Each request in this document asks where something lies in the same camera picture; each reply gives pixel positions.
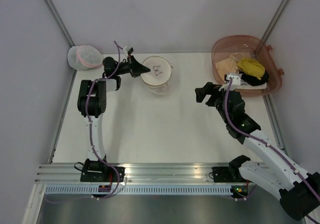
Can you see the aluminium frame post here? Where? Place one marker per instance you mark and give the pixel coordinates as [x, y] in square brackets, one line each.
[58, 20]
[275, 19]

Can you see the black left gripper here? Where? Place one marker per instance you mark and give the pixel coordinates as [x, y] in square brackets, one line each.
[137, 68]

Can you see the white garment in basket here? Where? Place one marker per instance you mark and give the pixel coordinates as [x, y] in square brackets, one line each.
[246, 86]

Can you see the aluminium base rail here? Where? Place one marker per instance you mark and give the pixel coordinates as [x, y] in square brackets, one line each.
[136, 174]

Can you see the black garment in basket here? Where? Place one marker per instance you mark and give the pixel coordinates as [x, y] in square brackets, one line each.
[254, 81]

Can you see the beige round mesh laundry bag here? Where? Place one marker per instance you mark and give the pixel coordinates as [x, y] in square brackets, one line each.
[157, 79]

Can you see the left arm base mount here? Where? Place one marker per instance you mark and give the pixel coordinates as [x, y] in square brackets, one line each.
[96, 171]

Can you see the white slotted cable duct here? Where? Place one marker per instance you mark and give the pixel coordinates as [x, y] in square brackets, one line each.
[139, 189]

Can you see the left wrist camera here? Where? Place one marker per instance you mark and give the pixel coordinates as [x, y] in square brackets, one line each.
[127, 50]

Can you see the white pink-trimmed mesh laundry bag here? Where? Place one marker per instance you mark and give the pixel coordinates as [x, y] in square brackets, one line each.
[84, 57]

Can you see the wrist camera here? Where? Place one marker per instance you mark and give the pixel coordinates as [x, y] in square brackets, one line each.
[235, 78]
[127, 50]

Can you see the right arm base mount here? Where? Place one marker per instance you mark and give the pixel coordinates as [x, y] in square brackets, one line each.
[230, 173]

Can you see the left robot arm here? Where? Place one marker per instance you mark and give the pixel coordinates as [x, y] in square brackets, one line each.
[92, 100]

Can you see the right aluminium frame post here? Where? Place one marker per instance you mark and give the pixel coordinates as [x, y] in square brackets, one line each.
[275, 19]

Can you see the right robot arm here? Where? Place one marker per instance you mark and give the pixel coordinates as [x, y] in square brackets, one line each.
[295, 188]

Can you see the yellow garment in basket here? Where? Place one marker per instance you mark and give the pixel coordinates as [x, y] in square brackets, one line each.
[251, 67]

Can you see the beige bra in basket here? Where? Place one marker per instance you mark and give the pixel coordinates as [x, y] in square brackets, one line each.
[229, 65]

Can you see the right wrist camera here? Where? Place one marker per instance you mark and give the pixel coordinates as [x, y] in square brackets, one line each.
[235, 78]

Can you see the left aluminium frame post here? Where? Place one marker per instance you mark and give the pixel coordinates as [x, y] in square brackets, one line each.
[58, 20]

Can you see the translucent pink plastic basket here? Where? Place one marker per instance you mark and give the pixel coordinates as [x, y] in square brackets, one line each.
[234, 48]

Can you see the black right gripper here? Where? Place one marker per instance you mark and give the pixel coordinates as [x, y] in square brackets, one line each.
[209, 88]

